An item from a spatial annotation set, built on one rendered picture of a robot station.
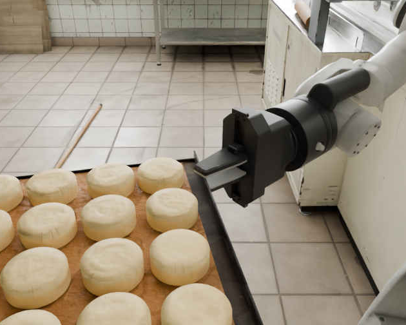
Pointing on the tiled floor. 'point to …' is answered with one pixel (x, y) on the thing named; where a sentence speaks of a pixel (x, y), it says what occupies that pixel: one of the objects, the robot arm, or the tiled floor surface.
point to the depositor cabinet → (289, 61)
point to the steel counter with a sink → (202, 34)
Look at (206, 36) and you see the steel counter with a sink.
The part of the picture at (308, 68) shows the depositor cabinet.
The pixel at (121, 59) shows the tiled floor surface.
